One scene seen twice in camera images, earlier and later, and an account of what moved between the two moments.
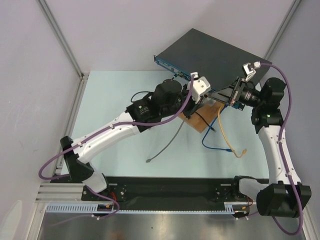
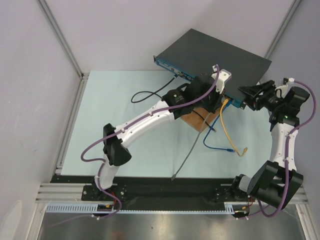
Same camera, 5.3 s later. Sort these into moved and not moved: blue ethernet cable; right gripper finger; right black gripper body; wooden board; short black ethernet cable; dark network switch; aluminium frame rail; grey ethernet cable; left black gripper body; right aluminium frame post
Moved: right gripper finger; right black gripper body; left black gripper body; grey ethernet cable
Not moved: blue ethernet cable; short black ethernet cable; aluminium frame rail; right aluminium frame post; wooden board; dark network switch
